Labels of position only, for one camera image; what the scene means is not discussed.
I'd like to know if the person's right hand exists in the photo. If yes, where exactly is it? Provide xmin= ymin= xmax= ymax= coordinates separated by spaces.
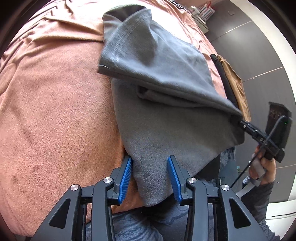
xmin=249 ymin=146 xmax=276 ymax=185

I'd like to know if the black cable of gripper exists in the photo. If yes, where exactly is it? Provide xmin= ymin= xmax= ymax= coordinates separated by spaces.
xmin=230 ymin=115 xmax=287 ymax=188

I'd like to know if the person's right forearm sleeve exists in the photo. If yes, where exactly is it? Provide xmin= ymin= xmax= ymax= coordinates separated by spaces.
xmin=241 ymin=182 xmax=280 ymax=241

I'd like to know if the white bedside table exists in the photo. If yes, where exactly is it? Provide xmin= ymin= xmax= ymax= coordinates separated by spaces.
xmin=188 ymin=6 xmax=209 ymax=34

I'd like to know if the striped gift bag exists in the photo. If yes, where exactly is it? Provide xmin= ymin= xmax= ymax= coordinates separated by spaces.
xmin=200 ymin=1 xmax=215 ymax=22

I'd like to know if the grey t-shirt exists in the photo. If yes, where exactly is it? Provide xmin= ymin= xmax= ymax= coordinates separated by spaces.
xmin=98 ymin=5 xmax=244 ymax=206

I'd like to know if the folded black garment under brown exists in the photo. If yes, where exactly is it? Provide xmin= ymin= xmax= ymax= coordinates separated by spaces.
xmin=210 ymin=54 xmax=239 ymax=108

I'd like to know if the orange-brown bed blanket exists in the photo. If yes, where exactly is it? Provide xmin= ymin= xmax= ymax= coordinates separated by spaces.
xmin=0 ymin=0 xmax=227 ymax=237

